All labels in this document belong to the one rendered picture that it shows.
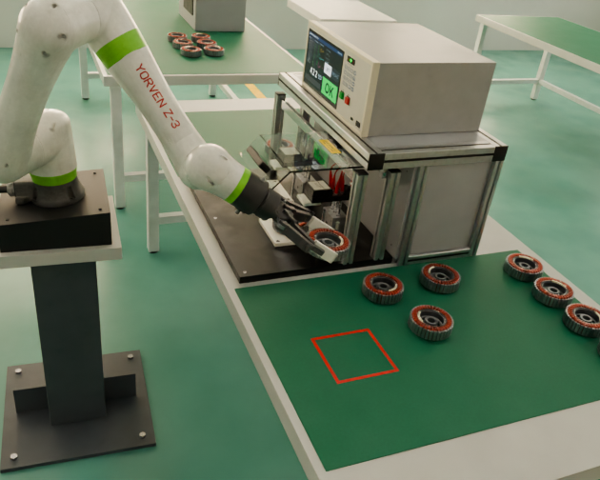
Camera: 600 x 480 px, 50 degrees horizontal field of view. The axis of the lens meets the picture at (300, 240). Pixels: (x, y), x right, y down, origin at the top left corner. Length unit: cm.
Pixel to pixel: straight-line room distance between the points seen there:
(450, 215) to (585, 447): 75
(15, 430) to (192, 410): 59
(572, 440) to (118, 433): 146
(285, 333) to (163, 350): 115
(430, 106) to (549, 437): 90
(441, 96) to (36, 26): 103
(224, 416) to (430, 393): 107
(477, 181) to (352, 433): 87
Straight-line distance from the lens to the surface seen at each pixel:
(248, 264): 178
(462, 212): 195
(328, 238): 161
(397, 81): 176
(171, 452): 230
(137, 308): 288
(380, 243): 185
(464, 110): 191
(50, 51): 150
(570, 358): 176
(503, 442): 147
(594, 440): 157
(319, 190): 188
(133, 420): 238
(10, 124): 165
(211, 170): 145
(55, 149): 183
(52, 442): 236
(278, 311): 165
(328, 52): 195
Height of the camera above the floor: 175
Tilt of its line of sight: 31 degrees down
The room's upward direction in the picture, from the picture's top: 7 degrees clockwise
